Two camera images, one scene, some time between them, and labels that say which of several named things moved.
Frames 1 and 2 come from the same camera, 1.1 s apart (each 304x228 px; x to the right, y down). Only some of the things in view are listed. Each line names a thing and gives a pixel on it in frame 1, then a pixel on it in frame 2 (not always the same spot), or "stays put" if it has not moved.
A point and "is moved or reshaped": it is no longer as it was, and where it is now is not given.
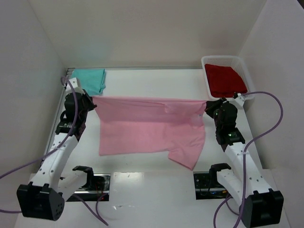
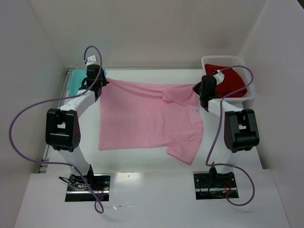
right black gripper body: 214,106 -> 198,88
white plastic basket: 234,61 stays put
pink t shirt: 134,125 is moved or reshaped
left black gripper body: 87,102 -> 101,83
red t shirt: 223,81 stays put
